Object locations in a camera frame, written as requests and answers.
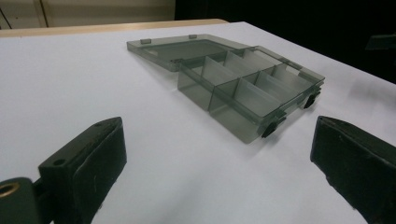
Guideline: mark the wooden table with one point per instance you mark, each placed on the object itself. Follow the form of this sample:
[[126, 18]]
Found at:
[[93, 28]]

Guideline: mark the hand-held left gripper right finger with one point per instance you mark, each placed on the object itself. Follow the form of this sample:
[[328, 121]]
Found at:
[[355, 165]]

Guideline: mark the grey transparent compartment box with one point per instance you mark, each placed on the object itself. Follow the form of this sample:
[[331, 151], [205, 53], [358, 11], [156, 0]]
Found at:
[[236, 84]]

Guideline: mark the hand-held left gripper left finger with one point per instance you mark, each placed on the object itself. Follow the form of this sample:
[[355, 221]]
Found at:
[[84, 168]]

